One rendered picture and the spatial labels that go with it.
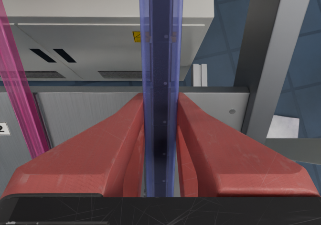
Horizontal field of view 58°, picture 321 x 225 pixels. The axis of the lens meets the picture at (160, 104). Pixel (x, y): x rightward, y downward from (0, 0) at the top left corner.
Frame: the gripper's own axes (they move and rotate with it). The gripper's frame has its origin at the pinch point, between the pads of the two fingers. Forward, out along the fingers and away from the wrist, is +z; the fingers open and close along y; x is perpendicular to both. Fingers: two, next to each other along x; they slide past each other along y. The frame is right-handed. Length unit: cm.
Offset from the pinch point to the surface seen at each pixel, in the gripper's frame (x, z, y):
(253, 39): 1.9, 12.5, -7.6
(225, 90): 5.8, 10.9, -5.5
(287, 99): 55, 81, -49
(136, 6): 7.6, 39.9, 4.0
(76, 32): 13.7, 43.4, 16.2
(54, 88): 5.7, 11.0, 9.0
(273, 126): 63, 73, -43
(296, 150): 47, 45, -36
